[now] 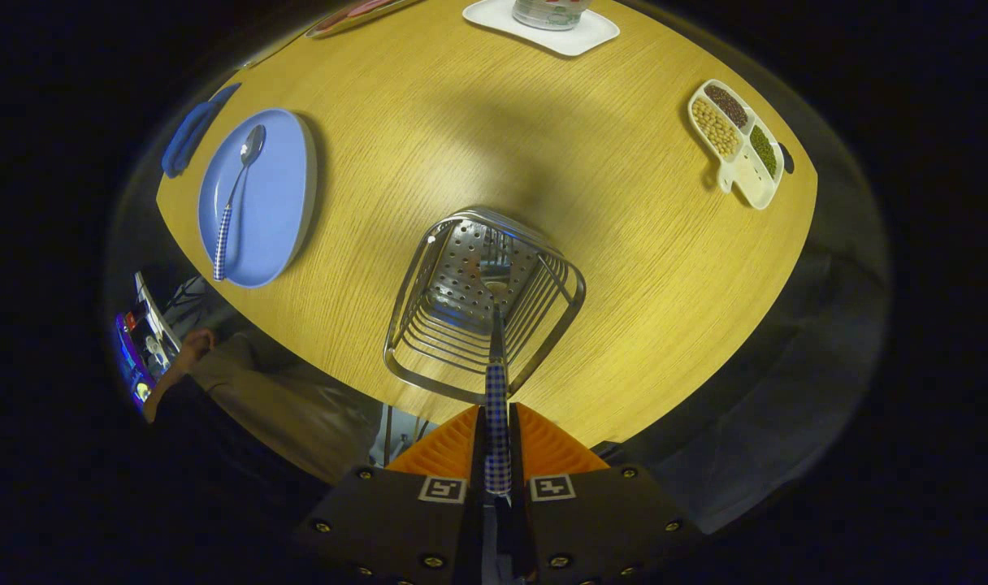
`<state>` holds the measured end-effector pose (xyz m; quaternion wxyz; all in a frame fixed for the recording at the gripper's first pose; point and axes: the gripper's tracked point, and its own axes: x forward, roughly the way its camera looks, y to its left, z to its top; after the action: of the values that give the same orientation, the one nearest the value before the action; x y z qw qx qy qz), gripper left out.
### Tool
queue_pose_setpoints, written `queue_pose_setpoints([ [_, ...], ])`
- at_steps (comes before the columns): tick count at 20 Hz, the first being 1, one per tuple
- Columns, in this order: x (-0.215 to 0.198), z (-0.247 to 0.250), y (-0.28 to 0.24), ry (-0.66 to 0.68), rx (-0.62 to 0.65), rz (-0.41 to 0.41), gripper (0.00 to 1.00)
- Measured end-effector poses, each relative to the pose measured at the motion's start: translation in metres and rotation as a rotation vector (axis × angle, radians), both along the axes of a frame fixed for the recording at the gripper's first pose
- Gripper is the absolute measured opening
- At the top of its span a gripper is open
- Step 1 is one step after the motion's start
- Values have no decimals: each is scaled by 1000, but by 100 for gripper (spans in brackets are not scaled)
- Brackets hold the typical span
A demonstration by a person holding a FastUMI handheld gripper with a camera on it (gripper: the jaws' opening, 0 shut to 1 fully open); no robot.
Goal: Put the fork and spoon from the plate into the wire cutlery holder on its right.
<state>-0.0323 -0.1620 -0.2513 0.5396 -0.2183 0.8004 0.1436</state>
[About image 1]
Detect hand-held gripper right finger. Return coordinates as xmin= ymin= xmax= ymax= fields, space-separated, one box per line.
xmin=506 ymin=402 xmax=702 ymax=585

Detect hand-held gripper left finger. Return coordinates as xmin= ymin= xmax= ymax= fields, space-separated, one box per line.
xmin=295 ymin=404 xmax=488 ymax=585

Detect fork with checkered handle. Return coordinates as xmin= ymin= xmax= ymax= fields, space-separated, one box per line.
xmin=479 ymin=252 xmax=513 ymax=498

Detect spoon with checkered handle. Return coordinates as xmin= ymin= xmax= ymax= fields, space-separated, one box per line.
xmin=212 ymin=123 xmax=267 ymax=283

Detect person's beige trousers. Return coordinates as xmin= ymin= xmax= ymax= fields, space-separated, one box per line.
xmin=189 ymin=333 xmax=389 ymax=484

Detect tablet with lit screen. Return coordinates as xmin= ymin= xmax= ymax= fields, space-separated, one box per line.
xmin=115 ymin=313 xmax=155 ymax=407

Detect white power strip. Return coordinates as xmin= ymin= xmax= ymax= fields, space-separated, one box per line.
xmin=134 ymin=272 xmax=182 ymax=375

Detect blue plate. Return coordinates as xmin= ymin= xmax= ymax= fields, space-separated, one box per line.
xmin=197 ymin=108 xmax=318 ymax=288

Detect white divided bean dish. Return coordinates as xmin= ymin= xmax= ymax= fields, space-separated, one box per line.
xmin=687 ymin=79 xmax=786 ymax=210

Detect blue folded cloth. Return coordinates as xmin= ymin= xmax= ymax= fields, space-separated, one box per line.
xmin=162 ymin=83 xmax=241 ymax=179

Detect white square coaster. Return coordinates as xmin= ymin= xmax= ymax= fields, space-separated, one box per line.
xmin=462 ymin=0 xmax=621 ymax=57

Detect oval food plate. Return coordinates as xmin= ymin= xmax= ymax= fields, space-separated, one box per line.
xmin=305 ymin=0 xmax=422 ymax=39

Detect white drink bottle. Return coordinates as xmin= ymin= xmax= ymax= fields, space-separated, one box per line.
xmin=512 ymin=0 xmax=594 ymax=32

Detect metal wire basket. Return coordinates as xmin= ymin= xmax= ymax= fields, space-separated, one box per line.
xmin=383 ymin=208 xmax=587 ymax=405

